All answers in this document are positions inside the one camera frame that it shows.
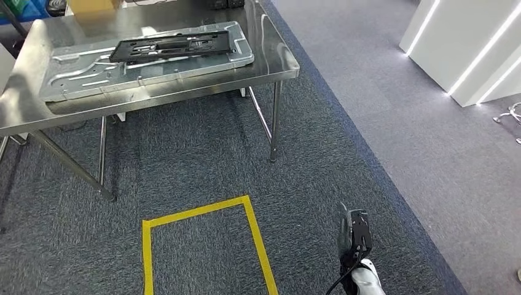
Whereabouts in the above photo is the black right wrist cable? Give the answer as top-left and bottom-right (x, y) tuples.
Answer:
(324, 244), (366, 295)

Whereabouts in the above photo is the steel workbench table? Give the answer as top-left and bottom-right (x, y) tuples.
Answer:
(0, 0), (301, 203)

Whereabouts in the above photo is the white lit display platform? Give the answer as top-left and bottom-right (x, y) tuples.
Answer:
(399, 0), (521, 108)

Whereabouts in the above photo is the steel fixture tray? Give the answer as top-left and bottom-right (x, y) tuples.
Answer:
(38, 21), (256, 103)

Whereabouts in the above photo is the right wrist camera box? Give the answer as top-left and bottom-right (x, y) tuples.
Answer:
(349, 209), (374, 253)

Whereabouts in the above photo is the black plastic plate bracket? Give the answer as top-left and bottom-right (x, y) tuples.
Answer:
(109, 30), (233, 65)

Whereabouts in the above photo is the chair base with casters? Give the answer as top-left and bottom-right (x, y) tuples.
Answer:
(492, 101), (521, 146)

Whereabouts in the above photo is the brown cardboard box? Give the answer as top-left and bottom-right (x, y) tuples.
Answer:
(66, 0), (123, 15)

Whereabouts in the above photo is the blue bin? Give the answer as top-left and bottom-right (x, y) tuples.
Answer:
(0, 0), (52, 25)

